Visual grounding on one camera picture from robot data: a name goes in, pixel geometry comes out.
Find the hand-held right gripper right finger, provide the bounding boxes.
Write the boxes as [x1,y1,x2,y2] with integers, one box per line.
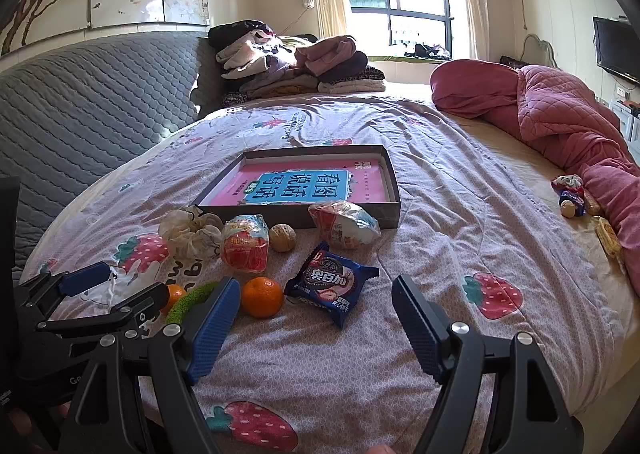
[391,274,586,454]

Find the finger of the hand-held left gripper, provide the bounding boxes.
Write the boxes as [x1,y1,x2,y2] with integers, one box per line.
[35,281,171,341]
[15,261,118,324]

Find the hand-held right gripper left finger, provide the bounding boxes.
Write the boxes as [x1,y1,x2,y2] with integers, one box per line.
[60,277,243,454]

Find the green fuzzy scrunchie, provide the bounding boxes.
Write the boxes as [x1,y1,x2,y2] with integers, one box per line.
[166,281,221,326]

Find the mandarin orange with stem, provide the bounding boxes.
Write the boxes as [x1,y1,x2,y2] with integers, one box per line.
[162,284,188,315]

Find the beige sheer patterned scarf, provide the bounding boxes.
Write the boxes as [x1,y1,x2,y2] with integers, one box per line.
[159,207,224,262]

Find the blue cookie packet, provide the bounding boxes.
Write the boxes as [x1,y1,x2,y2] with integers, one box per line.
[283,241,380,330]

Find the walnut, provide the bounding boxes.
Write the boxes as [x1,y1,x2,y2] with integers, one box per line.
[269,224,297,253]

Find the strawberry printed bedsheet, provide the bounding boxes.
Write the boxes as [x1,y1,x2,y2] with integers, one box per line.
[20,94,626,454]

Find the pink and blue book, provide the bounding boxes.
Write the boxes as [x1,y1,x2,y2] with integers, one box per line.
[205,157,393,207]

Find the grey quilted headboard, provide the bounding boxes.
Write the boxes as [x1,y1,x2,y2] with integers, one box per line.
[0,29,221,255]

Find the small colourful toy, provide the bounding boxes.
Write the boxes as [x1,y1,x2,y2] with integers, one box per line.
[552,174,601,219]

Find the yellow snack packet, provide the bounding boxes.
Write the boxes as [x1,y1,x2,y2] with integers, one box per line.
[595,217,623,257]

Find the pink quilted blanket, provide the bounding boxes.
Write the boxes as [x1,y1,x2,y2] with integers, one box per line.
[430,59,640,295]

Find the pile of folded clothes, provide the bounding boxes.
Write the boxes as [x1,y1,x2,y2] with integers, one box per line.
[207,20,387,108]

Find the green windowsill mat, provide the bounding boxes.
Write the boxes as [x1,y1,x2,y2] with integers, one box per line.
[370,54,451,66]

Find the dark clothes on windowsill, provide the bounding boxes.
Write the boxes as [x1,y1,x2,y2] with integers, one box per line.
[412,42,453,60]

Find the white storage cabinet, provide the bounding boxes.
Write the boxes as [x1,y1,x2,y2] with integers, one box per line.
[612,99,640,155]

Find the white curved chair back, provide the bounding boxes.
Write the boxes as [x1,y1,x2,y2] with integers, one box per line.
[522,33,556,68]

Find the black flat television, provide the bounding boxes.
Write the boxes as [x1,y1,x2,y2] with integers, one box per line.
[593,17,640,84]

